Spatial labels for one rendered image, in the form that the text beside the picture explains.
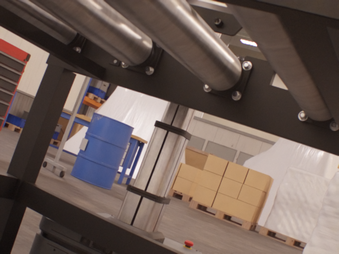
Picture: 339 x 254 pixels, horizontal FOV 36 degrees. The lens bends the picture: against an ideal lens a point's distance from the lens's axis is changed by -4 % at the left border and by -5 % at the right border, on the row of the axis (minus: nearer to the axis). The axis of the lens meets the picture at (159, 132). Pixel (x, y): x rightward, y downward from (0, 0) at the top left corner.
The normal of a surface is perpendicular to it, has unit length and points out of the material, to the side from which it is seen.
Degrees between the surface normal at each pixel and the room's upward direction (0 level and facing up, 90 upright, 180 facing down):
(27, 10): 110
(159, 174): 90
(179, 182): 90
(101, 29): 121
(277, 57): 172
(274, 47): 166
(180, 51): 149
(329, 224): 98
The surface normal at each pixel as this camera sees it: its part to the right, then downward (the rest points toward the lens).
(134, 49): 0.67, 0.59
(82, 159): -0.61, -0.28
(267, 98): -0.42, -0.21
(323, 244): -0.73, -0.38
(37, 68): 0.58, 0.18
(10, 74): 0.84, 0.29
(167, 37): 0.22, 0.92
